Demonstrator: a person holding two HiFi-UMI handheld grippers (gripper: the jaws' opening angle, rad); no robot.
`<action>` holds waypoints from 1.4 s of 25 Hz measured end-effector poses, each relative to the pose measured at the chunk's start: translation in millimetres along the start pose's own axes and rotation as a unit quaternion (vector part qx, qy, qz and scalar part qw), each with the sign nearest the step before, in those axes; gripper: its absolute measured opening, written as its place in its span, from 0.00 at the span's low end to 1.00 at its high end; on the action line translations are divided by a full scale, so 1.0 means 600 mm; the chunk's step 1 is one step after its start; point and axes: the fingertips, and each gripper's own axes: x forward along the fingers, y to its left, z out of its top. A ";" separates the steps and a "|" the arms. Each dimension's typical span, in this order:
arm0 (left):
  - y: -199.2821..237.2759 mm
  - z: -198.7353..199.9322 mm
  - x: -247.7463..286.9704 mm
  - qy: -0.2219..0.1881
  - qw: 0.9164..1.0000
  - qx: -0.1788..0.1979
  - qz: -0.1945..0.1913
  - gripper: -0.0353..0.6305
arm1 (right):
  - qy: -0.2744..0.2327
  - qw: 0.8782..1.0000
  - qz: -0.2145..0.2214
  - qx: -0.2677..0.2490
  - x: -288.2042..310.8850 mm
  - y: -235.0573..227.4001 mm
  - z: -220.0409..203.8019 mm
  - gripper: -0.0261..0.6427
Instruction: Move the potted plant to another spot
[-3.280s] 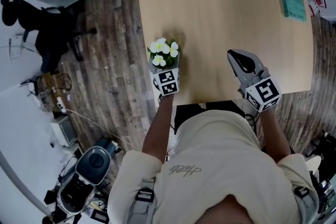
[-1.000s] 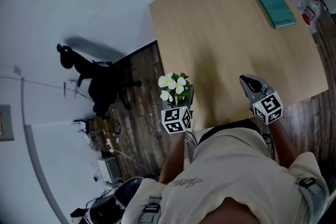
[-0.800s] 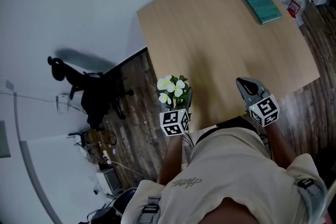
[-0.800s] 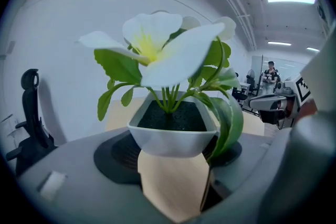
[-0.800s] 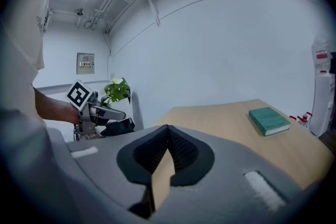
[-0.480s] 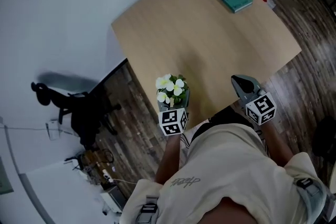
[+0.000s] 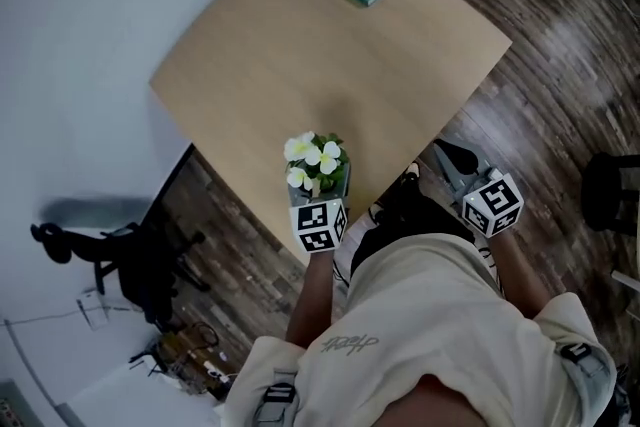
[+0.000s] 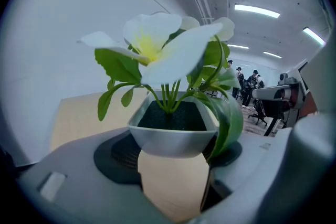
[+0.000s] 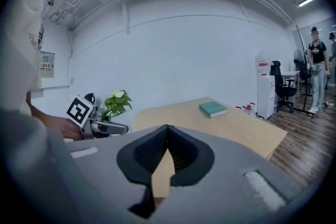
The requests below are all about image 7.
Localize small wooden side table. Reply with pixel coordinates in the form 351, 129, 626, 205
158, 320, 236, 401

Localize person's black pants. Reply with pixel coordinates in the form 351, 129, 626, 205
349, 187, 477, 276

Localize person's left forearm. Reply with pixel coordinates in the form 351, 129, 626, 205
284, 247, 342, 350

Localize white power strip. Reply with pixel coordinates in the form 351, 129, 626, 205
202, 361, 232, 385

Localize clear acrylic wall holder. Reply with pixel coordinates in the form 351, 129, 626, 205
74, 290, 110, 331

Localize grey wall pipe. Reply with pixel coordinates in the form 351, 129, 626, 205
2, 318, 76, 427

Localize black stool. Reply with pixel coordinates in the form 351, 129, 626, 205
581, 152, 640, 234

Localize person's light shoe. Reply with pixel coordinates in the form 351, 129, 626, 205
401, 162, 422, 189

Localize grey right shoulder strap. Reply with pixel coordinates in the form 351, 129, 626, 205
559, 342, 614, 379

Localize small white flower pot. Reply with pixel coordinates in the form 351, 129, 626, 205
283, 130, 351, 201

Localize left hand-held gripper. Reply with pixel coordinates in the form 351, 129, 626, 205
286, 158, 353, 255

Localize black office chair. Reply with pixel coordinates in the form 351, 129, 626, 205
29, 197, 211, 336

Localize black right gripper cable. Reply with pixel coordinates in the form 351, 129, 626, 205
477, 247, 504, 301

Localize grey left shoulder strap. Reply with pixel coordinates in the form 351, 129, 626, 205
252, 367, 301, 427

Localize grey shoulder strap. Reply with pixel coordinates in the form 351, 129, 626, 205
252, 367, 301, 427
559, 342, 614, 379

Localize person's right forearm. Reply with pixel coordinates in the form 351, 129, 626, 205
491, 227, 551, 319

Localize person's beige t-shirt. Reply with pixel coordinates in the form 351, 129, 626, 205
219, 232, 619, 427

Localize grey wall electrical panel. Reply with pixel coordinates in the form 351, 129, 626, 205
0, 378, 27, 427

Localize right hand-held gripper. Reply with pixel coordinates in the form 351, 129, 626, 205
432, 138, 525, 239

